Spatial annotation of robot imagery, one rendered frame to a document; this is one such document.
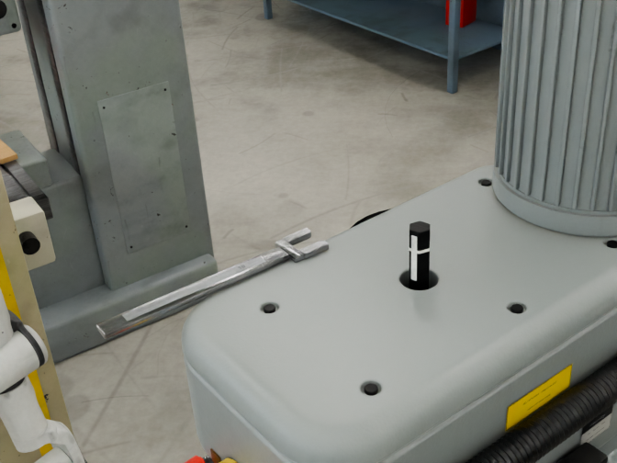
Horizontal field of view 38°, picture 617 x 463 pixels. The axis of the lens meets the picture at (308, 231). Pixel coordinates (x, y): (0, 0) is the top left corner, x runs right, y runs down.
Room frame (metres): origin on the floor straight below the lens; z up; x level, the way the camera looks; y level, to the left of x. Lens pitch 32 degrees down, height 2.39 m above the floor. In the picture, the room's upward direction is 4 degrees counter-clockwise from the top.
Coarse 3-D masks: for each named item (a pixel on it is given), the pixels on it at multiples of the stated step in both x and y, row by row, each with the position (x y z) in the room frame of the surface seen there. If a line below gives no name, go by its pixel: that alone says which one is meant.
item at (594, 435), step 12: (612, 408) 0.70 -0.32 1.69; (600, 420) 0.68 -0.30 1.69; (612, 420) 0.70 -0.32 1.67; (576, 432) 0.66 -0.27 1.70; (588, 432) 0.67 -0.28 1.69; (600, 432) 0.69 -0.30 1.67; (612, 432) 0.70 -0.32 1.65; (564, 444) 0.65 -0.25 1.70; (576, 444) 0.66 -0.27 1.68; (600, 444) 0.69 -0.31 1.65; (552, 456) 0.64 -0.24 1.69; (564, 456) 0.65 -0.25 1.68
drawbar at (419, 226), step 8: (416, 224) 0.70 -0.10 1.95; (424, 224) 0.69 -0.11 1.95; (416, 232) 0.68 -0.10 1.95; (424, 232) 0.68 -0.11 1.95; (424, 240) 0.68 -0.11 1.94; (424, 248) 0.68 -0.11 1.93; (424, 256) 0.68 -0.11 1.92; (424, 264) 0.68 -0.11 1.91; (424, 272) 0.68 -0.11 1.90; (424, 280) 0.68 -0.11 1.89; (416, 288) 0.68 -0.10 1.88; (424, 288) 0.68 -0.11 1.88
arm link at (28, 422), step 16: (16, 336) 1.15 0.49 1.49; (0, 352) 1.12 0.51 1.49; (16, 352) 1.13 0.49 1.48; (32, 352) 1.14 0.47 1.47; (0, 368) 1.10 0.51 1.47; (16, 368) 1.11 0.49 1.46; (32, 368) 1.13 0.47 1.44; (0, 384) 1.09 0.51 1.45; (16, 384) 1.13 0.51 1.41; (0, 400) 1.12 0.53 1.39; (16, 400) 1.12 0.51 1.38; (32, 400) 1.14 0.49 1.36; (0, 416) 1.12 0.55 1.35; (16, 416) 1.11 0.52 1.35; (32, 416) 1.13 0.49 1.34; (16, 432) 1.11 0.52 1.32; (32, 432) 1.12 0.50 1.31
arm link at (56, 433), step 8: (48, 424) 1.15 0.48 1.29; (56, 424) 1.16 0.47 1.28; (48, 432) 1.13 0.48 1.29; (56, 432) 1.14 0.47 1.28; (64, 432) 1.15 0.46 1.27; (32, 440) 1.11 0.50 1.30; (40, 440) 1.12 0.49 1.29; (48, 440) 1.12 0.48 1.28; (56, 440) 1.13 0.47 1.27; (64, 440) 1.14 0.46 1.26; (72, 440) 1.15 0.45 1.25; (24, 448) 1.11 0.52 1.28; (32, 448) 1.11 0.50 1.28; (64, 448) 1.14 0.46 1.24; (72, 448) 1.14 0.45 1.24; (72, 456) 1.14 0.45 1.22; (80, 456) 1.15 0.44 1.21
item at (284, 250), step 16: (288, 240) 0.76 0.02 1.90; (304, 240) 0.77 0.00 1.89; (256, 256) 0.74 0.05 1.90; (272, 256) 0.73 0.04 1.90; (288, 256) 0.74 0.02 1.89; (304, 256) 0.74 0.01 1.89; (224, 272) 0.71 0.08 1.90; (240, 272) 0.71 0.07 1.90; (256, 272) 0.72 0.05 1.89; (192, 288) 0.69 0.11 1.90; (208, 288) 0.69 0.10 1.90; (144, 304) 0.67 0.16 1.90; (160, 304) 0.67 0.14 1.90; (176, 304) 0.67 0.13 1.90; (112, 320) 0.65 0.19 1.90; (128, 320) 0.65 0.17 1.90; (144, 320) 0.65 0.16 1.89
